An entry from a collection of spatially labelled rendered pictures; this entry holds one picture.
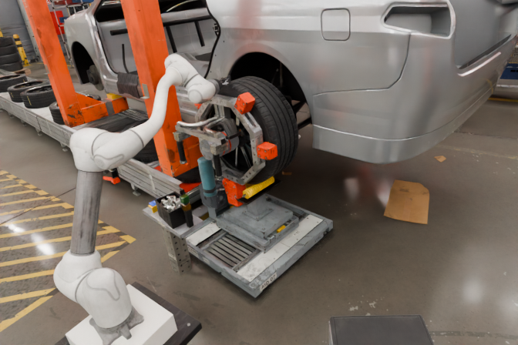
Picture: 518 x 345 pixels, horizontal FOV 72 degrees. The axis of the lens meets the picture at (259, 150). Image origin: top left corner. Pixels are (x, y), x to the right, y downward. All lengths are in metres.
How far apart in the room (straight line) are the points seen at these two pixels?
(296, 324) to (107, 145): 1.36
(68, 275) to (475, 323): 1.98
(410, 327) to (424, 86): 1.07
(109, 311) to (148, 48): 1.46
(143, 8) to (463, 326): 2.46
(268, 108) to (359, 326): 1.16
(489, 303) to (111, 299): 1.93
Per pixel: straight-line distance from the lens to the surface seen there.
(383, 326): 1.74
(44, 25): 4.14
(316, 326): 2.15
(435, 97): 1.93
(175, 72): 1.83
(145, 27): 2.33
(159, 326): 1.76
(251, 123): 2.00
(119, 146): 1.51
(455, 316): 2.32
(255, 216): 2.52
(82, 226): 1.73
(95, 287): 1.64
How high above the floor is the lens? 1.68
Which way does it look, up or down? 25 degrees down
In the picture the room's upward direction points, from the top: 6 degrees counter-clockwise
